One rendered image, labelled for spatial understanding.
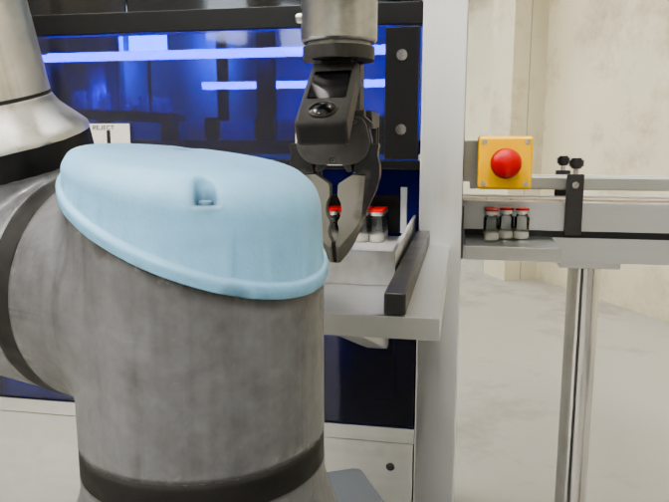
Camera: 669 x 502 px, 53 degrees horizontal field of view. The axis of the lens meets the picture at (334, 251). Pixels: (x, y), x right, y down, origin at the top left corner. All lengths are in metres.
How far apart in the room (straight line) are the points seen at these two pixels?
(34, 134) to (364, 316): 0.32
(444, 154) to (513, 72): 4.13
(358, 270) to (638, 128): 3.81
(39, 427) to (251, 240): 1.02
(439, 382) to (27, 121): 0.76
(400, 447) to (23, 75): 0.81
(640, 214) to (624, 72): 3.49
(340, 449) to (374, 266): 0.45
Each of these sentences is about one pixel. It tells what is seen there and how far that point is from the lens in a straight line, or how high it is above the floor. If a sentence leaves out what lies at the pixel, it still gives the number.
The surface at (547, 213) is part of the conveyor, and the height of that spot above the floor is 0.92.
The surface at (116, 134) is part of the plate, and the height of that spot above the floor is 1.03.
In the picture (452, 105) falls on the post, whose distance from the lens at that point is 0.95.
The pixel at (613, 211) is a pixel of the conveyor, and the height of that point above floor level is 0.92.
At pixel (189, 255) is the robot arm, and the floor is 0.98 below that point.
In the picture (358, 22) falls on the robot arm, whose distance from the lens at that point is 0.67.
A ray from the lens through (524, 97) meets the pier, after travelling 5.10.
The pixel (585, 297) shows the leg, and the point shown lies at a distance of 1.14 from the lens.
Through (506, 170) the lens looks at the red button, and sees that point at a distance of 0.92.
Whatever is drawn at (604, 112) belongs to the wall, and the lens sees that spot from 4.66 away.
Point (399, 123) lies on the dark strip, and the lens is 0.95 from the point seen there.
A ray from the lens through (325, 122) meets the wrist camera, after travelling 0.58.
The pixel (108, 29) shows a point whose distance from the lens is 1.09.
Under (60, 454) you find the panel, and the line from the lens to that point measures 1.26.
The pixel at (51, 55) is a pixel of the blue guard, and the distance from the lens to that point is 1.14.
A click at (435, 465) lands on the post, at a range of 1.06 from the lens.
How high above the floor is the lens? 1.03
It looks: 9 degrees down
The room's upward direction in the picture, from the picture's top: straight up
